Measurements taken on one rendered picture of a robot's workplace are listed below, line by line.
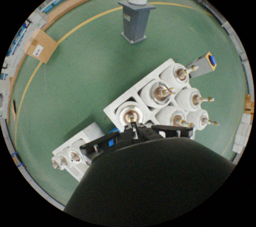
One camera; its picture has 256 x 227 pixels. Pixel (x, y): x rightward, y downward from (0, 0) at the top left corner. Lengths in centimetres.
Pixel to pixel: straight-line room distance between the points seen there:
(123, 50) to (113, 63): 13
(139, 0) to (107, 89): 53
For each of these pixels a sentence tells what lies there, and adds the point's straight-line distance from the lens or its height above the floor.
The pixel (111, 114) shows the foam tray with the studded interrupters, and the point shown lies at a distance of 33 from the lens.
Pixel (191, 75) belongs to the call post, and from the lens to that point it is 49.
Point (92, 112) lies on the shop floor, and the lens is 55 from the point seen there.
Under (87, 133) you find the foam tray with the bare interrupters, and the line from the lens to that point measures 42.
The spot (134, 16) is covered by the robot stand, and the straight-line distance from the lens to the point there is 49.
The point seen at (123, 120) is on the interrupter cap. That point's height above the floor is 25.
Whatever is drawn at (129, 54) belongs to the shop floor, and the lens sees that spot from 58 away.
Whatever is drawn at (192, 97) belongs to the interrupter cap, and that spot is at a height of 25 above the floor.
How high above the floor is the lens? 50
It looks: 90 degrees down
